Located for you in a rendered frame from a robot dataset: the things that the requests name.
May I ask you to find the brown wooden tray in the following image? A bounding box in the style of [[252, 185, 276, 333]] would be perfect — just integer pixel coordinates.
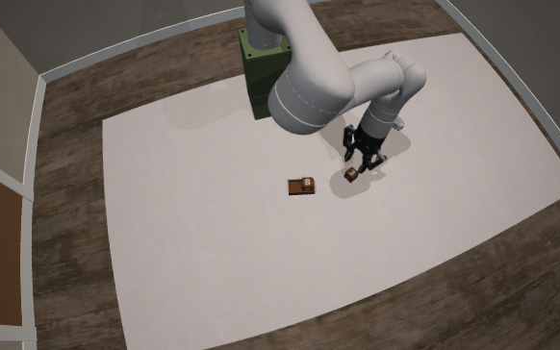
[[288, 179, 315, 195]]

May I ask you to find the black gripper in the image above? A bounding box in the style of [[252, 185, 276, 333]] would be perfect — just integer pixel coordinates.
[[343, 123, 387, 174]]

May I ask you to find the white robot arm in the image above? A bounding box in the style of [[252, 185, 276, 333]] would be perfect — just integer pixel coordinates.
[[243, 0, 426, 138]]

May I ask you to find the brown calendar cube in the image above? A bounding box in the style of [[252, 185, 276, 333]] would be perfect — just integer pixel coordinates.
[[344, 166, 358, 183], [301, 177, 313, 191]]

